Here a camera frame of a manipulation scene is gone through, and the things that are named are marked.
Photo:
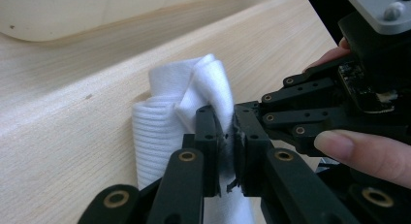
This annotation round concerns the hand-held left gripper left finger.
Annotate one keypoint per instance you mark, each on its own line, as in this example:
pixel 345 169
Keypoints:
pixel 206 146

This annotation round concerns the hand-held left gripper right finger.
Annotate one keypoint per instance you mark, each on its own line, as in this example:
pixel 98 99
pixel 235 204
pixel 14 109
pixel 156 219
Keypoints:
pixel 252 153

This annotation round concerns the white sock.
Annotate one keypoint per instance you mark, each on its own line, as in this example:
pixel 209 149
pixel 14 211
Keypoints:
pixel 155 130

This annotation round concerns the cream divided storage box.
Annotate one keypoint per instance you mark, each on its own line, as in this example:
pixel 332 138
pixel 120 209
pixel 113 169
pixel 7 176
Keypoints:
pixel 64 10

